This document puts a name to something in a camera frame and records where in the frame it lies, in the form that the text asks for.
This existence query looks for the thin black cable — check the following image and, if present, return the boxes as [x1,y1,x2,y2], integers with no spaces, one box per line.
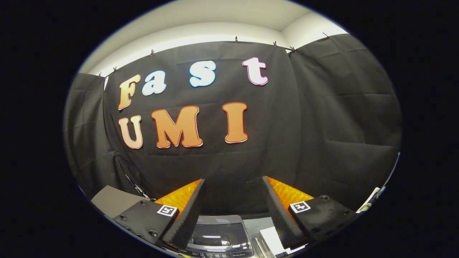
[120,167,155,200]

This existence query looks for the grey low table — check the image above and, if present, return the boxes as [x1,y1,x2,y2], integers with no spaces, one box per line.
[91,185,146,218]

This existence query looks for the white box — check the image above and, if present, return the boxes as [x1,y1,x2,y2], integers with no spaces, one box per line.
[259,226,288,254]

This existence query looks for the dark washing machine lid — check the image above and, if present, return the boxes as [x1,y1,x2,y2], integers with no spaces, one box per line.
[191,215,249,248]

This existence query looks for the grey washing machine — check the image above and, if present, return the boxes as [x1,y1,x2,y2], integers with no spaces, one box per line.
[185,215,255,258]

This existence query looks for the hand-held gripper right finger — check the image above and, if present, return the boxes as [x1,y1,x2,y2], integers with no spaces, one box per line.
[262,176,360,251]

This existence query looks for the row of black clips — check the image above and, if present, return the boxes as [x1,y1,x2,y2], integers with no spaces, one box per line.
[98,32,332,77]

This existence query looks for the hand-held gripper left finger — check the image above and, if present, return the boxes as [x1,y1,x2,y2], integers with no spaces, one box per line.
[112,178,206,251]

